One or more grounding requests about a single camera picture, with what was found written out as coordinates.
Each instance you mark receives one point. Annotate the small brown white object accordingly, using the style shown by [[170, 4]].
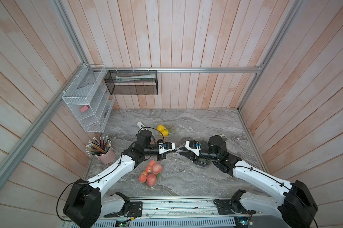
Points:
[[223, 137]]

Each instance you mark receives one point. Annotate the clear box of lemons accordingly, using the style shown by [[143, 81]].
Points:
[[171, 128]]

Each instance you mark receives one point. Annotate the clear box of apples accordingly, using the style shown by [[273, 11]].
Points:
[[150, 173]]

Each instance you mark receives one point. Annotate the black mesh wall basket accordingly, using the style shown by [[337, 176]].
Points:
[[132, 82]]

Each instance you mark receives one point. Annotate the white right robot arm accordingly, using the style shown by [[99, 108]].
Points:
[[290, 201]]

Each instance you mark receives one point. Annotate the pink cup of pencils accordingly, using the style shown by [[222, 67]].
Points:
[[101, 148]]

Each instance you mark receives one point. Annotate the yellow lemon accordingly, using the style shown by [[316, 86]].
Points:
[[160, 128], [165, 133]]

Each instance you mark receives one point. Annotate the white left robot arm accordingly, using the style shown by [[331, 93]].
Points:
[[86, 201]]

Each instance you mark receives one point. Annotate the yellow lemon upper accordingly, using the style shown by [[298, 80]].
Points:
[[160, 128]]

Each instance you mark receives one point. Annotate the white mesh wall shelf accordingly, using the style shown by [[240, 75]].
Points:
[[87, 87]]

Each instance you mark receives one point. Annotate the yellow lemon lower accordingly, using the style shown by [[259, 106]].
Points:
[[165, 133]]

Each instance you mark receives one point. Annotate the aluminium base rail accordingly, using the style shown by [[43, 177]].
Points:
[[173, 212]]

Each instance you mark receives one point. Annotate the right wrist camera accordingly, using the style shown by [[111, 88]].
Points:
[[192, 146]]

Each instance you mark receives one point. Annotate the pink eraser on shelf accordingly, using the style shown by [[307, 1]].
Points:
[[84, 108]]

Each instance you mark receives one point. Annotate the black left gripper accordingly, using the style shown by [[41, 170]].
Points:
[[161, 156]]

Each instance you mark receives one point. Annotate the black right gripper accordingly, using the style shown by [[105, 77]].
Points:
[[189, 156]]

